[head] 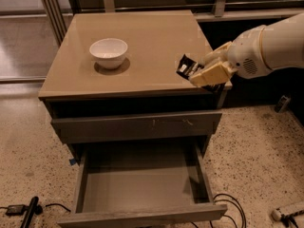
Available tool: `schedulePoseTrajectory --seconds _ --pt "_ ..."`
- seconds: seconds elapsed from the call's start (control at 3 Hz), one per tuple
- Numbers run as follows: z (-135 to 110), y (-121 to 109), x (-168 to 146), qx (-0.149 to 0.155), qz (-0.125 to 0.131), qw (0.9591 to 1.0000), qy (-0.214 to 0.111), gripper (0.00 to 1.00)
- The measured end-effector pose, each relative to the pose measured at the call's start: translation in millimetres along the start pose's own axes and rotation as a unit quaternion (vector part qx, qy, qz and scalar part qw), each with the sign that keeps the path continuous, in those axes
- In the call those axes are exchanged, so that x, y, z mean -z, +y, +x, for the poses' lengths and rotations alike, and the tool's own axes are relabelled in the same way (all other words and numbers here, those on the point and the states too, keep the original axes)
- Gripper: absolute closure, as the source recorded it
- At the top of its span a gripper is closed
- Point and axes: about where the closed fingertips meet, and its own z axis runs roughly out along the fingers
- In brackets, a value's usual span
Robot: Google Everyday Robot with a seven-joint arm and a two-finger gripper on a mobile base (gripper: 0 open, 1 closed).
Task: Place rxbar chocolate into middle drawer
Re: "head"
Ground grey drawer cabinet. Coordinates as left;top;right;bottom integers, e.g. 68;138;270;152
39;10;225;160

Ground black floor cables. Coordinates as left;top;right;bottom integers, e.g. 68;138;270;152
189;192;248;228

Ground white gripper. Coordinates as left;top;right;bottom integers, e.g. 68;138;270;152
189;25;272;87

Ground white ceramic bowl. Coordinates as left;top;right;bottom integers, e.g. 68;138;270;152
89;38;128;69

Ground blue tape piece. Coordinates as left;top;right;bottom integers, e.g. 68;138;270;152
69;159;77;165

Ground white power strip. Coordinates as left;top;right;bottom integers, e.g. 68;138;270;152
271;200;304;222

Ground small grey floor device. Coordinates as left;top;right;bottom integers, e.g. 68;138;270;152
275;95;291;113

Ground open grey middle drawer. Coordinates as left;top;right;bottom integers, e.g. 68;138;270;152
58;140;227;228

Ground black power adapter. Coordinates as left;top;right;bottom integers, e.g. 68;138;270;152
6;204;27;216

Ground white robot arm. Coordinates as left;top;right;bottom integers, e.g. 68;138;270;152
189;13;304;87

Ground black rxbar chocolate wrapper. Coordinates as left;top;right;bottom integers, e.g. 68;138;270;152
176;55;224;93

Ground closed grey top drawer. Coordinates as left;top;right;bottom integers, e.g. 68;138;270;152
51;111;221;144

